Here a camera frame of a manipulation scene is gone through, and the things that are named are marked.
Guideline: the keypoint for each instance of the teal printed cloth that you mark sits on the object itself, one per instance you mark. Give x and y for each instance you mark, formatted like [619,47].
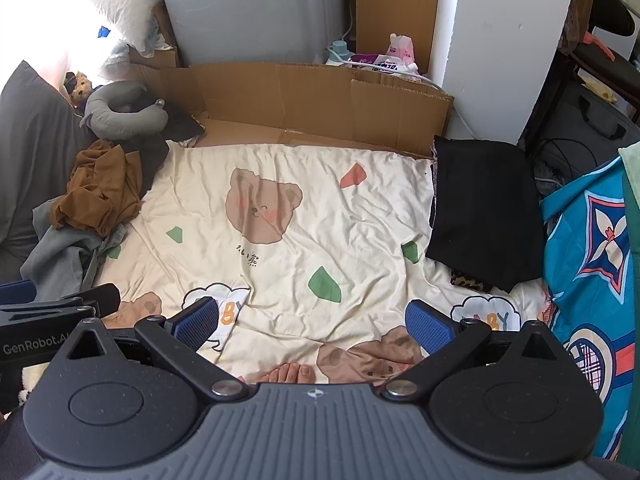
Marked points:
[580,240]

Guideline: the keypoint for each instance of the floral patterned garment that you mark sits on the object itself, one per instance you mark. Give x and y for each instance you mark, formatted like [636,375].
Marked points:
[433,195]

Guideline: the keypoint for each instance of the pink packet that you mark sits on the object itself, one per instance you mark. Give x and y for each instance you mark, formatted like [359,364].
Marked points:
[402,49]

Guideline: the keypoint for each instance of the grey garment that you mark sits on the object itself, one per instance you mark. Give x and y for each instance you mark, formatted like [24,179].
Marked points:
[55,255]

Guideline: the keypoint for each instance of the light blue bottle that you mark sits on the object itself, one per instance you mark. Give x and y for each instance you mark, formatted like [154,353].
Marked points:
[341,50]

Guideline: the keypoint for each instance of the dark grey pillow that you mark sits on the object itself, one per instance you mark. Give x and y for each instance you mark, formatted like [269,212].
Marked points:
[35,150]

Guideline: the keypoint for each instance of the person's foot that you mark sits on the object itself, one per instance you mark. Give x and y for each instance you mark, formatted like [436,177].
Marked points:
[287,374]

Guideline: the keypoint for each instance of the crumpled black cloth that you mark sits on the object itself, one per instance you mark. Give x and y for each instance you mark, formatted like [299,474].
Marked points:
[180,127]

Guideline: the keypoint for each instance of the purple and white packet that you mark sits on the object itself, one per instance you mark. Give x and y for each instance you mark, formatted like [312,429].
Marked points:
[370,62]

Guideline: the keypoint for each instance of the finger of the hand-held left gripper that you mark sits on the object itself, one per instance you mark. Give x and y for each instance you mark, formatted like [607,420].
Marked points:
[102,300]
[17,292]

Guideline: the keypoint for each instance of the black bag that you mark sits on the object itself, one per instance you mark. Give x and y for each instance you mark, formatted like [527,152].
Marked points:
[580,120]

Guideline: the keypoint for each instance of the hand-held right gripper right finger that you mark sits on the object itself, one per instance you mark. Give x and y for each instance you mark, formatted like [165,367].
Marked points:
[430,328]

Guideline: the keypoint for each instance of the small brown plush toy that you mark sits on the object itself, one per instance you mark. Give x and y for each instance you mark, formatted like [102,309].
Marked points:
[77,90]

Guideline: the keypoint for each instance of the brown printed t-shirt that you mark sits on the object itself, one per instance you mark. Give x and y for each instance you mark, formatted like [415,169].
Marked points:
[100,190]

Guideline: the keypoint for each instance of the cream bear print blanket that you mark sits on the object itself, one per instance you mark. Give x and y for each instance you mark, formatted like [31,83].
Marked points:
[310,200]

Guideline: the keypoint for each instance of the grey plastic-wrapped panel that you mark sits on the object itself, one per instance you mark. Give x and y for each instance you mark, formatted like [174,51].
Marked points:
[250,10]

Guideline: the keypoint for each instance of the flat cardboard sheet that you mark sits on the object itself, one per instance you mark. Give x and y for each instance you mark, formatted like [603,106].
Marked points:
[280,95]

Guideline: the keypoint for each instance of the small cardboard box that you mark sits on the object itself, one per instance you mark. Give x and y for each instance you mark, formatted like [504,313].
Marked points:
[160,55]

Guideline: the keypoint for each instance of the black office chair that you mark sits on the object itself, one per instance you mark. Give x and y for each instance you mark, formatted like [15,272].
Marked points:
[610,15]

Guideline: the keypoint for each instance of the white pillow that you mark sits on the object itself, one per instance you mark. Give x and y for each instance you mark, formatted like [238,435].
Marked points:
[120,0]

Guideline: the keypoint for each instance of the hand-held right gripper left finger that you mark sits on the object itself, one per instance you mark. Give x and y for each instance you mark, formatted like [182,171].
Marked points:
[195,321]

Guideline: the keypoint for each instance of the folded black garment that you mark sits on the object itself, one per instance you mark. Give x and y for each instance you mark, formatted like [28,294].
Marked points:
[480,210]

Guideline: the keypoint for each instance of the leopard print garment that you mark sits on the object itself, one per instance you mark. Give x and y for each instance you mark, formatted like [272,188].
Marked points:
[470,281]

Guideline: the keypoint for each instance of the grey neck pillow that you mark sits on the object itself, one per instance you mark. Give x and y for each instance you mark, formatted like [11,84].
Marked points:
[107,120]

